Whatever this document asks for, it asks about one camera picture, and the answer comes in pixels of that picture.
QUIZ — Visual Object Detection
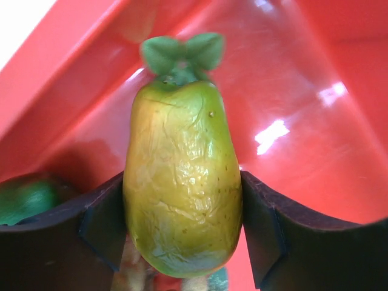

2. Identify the green fake lime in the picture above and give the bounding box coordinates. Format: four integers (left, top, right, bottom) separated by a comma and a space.
1, 172, 79, 226

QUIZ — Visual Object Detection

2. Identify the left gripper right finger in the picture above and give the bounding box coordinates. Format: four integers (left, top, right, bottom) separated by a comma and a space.
241, 171, 387, 290

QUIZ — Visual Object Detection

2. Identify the yellow green fake mango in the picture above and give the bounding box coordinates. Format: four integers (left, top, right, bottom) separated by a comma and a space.
122, 33, 243, 278

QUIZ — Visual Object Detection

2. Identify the red plastic tray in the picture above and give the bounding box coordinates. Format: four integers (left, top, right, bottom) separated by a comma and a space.
1, 1, 387, 290

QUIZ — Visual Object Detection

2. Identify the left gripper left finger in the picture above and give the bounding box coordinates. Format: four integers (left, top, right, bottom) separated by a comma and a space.
1, 173, 126, 291

